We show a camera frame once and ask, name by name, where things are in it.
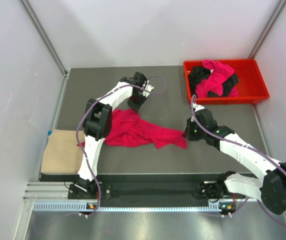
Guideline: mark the aluminium frame rail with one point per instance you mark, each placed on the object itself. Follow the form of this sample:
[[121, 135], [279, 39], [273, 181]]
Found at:
[[48, 191]]

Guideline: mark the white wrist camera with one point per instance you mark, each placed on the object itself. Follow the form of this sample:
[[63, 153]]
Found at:
[[147, 90], [197, 107]]

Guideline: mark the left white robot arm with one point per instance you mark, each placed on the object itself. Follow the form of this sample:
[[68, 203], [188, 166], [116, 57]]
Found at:
[[96, 125]]

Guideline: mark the red plastic bin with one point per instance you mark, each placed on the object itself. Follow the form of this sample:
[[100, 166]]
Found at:
[[251, 86]]

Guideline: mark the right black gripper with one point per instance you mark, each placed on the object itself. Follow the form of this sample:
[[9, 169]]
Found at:
[[188, 134]]

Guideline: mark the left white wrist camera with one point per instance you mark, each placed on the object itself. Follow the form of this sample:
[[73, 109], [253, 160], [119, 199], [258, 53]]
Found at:
[[147, 90]]

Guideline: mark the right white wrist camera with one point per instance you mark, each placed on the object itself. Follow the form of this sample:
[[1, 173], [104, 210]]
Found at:
[[197, 107]]

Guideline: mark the grey slotted cable duct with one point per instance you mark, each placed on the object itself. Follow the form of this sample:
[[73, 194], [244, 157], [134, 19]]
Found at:
[[87, 207]]

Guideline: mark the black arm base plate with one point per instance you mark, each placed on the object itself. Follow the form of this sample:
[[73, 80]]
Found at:
[[114, 186]]

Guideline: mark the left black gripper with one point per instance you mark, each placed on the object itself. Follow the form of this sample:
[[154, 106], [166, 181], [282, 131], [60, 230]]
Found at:
[[136, 107]]

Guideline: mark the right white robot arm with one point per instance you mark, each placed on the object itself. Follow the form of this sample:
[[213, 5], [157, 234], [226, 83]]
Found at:
[[268, 185]]

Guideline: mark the pink t shirt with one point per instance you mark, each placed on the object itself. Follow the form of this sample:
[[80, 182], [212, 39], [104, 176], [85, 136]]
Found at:
[[129, 130]]

